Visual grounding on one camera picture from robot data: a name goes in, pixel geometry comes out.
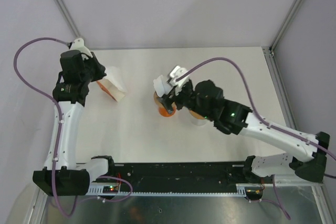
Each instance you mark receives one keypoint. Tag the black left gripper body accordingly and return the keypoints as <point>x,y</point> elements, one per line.
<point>92,71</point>

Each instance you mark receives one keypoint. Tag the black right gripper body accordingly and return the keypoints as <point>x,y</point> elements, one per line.
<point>187,98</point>

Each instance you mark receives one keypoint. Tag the clear glass carafe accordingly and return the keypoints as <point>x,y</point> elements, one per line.
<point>198,122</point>

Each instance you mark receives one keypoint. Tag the white paper coffee filter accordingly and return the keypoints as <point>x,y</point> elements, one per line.
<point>161,86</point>

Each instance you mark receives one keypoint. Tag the orange glass flask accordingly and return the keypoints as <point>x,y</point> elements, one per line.
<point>163,112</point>

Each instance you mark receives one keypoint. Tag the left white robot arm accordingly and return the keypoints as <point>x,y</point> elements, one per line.
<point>60,175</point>

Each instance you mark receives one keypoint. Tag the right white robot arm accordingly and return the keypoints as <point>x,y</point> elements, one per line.
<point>304,154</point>

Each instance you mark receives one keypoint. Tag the orange coffee filter box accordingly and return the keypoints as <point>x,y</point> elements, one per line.
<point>110,90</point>

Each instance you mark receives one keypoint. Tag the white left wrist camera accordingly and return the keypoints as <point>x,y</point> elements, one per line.
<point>79,45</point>

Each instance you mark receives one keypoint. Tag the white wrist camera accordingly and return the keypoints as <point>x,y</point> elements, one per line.
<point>79,45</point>
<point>177,78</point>

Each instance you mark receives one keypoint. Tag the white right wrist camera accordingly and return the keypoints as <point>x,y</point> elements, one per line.
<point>177,78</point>

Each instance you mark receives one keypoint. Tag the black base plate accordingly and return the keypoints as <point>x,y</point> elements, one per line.
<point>186,178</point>

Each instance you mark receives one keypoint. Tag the aluminium frame rail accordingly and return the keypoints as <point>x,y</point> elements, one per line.
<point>292,181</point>

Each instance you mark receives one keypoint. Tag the white slotted cable duct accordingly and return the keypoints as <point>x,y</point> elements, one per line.
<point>102,189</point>

